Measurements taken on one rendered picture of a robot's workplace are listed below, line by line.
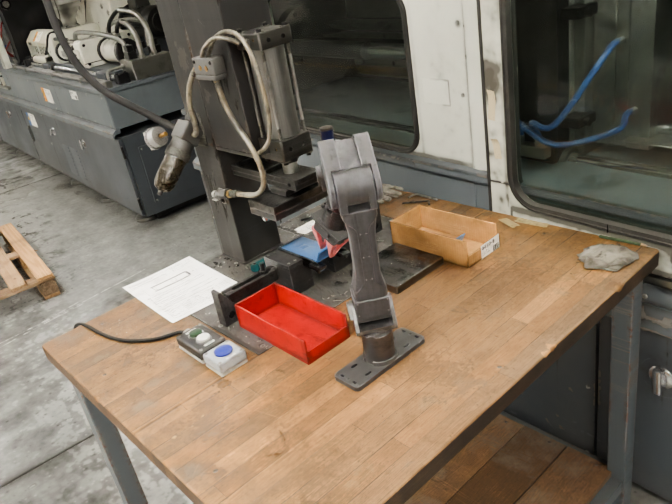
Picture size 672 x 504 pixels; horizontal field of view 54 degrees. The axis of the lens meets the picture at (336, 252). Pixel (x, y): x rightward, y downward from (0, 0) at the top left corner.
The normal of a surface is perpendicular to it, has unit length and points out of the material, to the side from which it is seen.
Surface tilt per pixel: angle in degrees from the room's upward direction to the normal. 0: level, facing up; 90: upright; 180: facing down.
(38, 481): 0
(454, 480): 0
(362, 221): 97
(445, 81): 90
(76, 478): 0
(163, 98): 90
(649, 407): 90
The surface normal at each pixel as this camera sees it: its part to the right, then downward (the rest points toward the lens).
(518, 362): -0.16, -0.88
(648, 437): -0.77, 0.40
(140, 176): 0.62, 0.26
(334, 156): -0.04, -0.42
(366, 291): 0.15, 0.54
